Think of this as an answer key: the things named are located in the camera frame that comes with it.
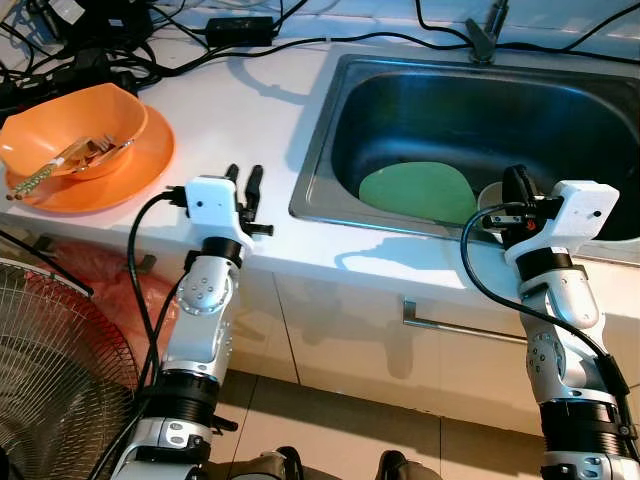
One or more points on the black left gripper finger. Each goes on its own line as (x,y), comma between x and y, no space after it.
(233,176)
(255,190)

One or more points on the green plate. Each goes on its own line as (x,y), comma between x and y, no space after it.
(415,190)

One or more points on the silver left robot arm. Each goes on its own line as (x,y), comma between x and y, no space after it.
(205,300)

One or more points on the orange plastic plate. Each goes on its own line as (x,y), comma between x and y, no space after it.
(130,175)

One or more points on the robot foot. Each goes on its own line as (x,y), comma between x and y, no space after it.
(405,468)
(265,465)

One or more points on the dark metal faucet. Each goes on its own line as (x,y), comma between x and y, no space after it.
(487,40)

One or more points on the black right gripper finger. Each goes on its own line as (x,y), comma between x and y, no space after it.
(517,185)

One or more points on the stainless steel sink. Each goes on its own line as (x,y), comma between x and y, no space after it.
(450,110)

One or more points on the white plate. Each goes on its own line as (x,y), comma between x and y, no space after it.
(490,195)

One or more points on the black power strip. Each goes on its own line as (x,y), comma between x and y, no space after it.
(90,68)

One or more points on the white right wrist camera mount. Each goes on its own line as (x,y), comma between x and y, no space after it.
(580,210)

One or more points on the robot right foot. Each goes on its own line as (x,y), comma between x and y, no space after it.
(405,468)

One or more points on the black charger block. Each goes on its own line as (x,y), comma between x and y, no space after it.
(110,18)

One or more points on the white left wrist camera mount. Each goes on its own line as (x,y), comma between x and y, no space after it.
(212,200)

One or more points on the white kitchen base cabinet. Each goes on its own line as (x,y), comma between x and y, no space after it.
(340,330)

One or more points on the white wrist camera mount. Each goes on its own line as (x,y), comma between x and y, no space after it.
(580,210)
(212,200)

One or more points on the black power adapter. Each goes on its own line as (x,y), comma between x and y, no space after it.
(240,30)

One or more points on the red plastic bag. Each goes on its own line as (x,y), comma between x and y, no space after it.
(110,290)

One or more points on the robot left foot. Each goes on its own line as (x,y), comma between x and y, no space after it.
(265,465)

